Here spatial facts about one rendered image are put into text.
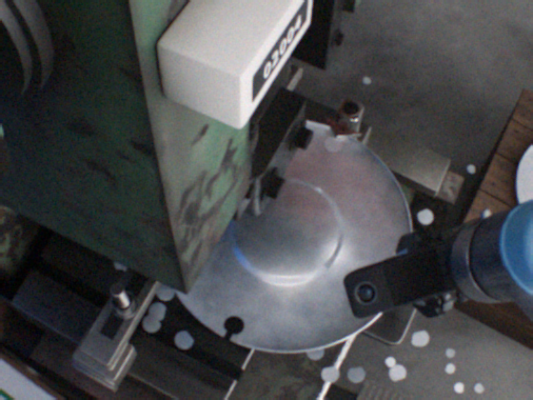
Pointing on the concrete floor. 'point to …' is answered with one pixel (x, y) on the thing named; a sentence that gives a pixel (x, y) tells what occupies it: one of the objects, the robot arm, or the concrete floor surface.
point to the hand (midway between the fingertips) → (397, 278)
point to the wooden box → (491, 190)
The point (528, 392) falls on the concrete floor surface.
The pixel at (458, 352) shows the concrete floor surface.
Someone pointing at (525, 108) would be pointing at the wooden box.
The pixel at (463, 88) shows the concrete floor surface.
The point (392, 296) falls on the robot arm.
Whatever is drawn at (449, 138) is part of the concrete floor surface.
